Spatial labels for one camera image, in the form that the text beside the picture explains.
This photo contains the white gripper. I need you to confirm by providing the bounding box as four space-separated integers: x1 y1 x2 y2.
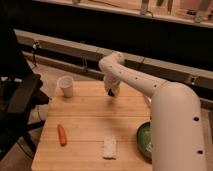
104 81 120 96

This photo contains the black eraser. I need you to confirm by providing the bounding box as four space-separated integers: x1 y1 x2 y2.
108 89 115 97

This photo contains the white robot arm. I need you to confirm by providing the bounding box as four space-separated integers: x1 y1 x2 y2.
99 52 207 171

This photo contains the white sponge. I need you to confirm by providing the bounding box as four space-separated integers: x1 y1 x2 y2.
102 136 117 160

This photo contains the white paper cup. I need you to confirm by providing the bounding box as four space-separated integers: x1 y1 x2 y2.
57 76 73 98

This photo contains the green bowl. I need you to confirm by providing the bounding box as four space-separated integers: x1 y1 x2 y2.
136 122 152 161

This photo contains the orange carrot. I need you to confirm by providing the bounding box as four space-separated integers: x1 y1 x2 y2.
57 124 67 146

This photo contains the black chair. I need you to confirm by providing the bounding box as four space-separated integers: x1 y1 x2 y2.
0 20 49 161

